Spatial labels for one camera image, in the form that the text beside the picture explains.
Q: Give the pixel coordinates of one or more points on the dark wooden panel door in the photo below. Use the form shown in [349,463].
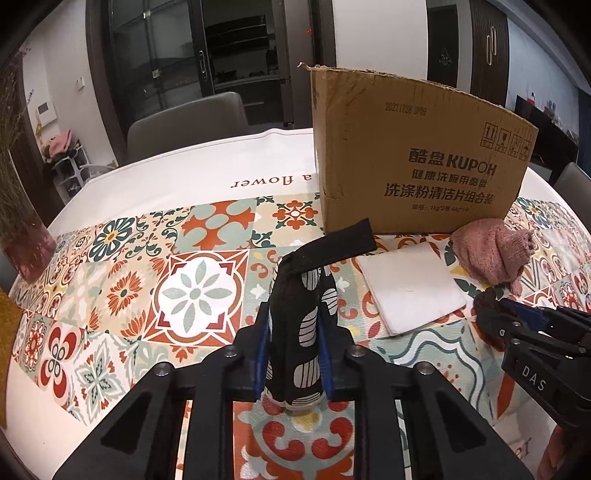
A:
[489,50]

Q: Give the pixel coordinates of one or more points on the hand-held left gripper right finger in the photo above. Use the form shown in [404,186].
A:
[325,350]

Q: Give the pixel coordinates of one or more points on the person's right forearm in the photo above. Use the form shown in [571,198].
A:
[570,454]

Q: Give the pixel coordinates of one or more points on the dried purple flowers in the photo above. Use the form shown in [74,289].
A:
[11,152]

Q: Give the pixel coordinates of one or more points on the dark glass sliding door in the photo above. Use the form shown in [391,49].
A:
[184,50]

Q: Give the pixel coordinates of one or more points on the patterned tile-print table runner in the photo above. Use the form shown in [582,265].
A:
[138,286]

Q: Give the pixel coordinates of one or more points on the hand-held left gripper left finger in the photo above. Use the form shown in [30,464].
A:
[262,350]

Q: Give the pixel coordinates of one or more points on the white shoe rack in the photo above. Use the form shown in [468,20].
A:
[69,166]

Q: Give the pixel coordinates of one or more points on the grey dining chair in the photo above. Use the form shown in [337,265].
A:
[184,124]
[575,182]

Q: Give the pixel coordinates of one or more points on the white folded cloth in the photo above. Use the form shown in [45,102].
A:
[411,286]

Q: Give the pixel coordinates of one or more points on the black television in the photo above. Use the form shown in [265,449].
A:
[545,124]

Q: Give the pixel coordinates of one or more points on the glass vase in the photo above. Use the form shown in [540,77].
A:
[27,244]

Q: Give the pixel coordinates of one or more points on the woven tissue box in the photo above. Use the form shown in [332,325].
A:
[8,360]

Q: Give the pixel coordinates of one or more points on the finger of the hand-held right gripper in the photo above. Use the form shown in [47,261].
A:
[503,325]
[531,314]

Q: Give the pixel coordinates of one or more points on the pink knitted cloth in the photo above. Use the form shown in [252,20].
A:
[494,249]

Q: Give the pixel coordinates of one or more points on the black white patterned pouch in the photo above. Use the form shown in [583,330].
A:
[300,323]

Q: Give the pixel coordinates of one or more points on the brown cardboard box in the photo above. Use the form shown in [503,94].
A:
[415,161]

